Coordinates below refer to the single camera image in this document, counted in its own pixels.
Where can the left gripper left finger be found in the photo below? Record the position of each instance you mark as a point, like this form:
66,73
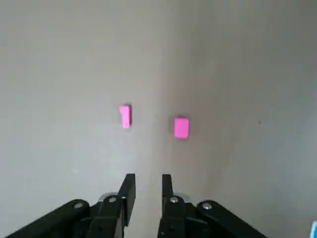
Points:
106,218

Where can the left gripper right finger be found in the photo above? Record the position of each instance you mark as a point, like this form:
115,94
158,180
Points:
178,218

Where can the pink rectangle shape piece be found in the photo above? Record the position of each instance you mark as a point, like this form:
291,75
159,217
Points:
182,127

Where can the pink number one piece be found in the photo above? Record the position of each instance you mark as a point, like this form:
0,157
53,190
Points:
126,119

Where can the blue toy puzzle board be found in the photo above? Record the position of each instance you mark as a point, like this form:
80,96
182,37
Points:
314,230

